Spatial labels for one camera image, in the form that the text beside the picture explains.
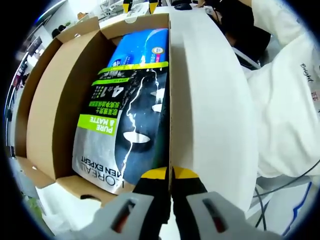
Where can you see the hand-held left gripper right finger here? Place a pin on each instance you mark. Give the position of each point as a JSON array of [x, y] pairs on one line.
[[200, 212]]

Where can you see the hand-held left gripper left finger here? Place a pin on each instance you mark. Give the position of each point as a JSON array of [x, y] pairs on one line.
[[150, 207]]

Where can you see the blue soft tissue pack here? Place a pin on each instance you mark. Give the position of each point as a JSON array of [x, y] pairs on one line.
[[135, 47]]

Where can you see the black green face mask packet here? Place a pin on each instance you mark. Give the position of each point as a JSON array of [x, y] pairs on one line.
[[140, 112]]

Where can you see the brown cardboard shoe box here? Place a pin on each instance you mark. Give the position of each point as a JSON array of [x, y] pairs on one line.
[[50, 112]]

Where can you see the orange object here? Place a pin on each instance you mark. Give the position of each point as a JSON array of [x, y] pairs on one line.
[[81, 16]]

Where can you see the dark hanging screen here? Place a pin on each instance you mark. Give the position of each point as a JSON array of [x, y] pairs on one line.
[[34, 45]]

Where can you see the green plant in white pot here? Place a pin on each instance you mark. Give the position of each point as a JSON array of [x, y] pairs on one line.
[[33, 206]]

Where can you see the person's white shirt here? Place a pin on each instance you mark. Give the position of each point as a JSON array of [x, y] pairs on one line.
[[282, 112]]

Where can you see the white chair frame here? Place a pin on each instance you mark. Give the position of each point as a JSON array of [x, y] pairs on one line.
[[250, 60]]

